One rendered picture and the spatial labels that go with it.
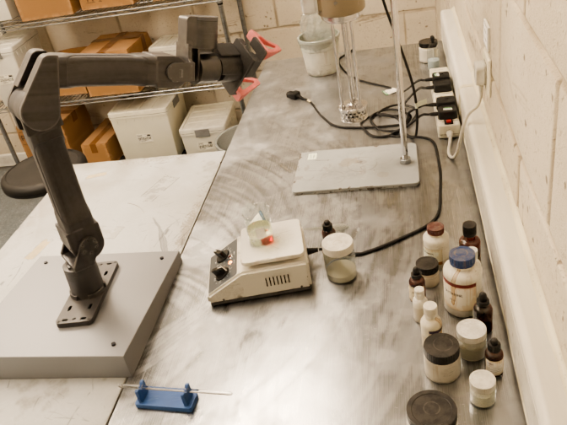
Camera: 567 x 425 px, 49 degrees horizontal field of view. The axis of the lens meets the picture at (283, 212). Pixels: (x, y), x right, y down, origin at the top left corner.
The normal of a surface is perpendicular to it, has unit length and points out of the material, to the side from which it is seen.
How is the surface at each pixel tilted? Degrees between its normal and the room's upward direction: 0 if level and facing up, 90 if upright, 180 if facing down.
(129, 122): 93
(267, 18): 90
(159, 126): 93
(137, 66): 81
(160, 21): 90
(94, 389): 0
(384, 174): 0
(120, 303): 4
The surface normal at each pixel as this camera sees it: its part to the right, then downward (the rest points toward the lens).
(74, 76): 0.72, 0.34
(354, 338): -0.17, -0.83
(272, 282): 0.06, 0.53
